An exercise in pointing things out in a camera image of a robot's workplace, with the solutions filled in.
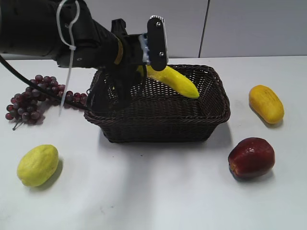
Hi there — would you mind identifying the yellow lemon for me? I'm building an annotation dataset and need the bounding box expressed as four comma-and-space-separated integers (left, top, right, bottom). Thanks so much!
17, 144, 59, 187

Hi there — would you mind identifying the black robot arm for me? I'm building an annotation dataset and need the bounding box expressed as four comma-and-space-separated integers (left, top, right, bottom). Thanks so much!
0, 0, 168, 71

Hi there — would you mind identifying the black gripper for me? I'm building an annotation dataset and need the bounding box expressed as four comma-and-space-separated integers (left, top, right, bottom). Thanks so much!
95, 15, 168, 71

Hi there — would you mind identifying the dark red apple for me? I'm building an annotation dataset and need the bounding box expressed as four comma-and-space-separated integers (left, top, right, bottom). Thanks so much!
228, 137, 275, 180

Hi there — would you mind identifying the black cable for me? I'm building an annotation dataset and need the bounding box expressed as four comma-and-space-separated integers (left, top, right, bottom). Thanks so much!
0, 54, 93, 111

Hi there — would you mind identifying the black woven basket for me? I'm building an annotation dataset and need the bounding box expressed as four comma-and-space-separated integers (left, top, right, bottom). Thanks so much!
84, 65, 231, 143

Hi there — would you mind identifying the dark red grape bunch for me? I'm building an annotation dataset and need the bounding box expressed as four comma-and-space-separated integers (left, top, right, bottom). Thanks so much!
5, 75, 87, 131

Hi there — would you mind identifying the yellow banana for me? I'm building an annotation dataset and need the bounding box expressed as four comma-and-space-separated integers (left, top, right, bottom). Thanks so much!
146, 65, 200, 99

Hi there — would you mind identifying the white zip tie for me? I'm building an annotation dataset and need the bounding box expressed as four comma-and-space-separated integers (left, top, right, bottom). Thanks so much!
56, 0, 81, 116

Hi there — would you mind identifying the orange yellow mango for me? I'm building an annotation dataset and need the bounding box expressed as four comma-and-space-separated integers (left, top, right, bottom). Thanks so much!
248, 85, 284, 124

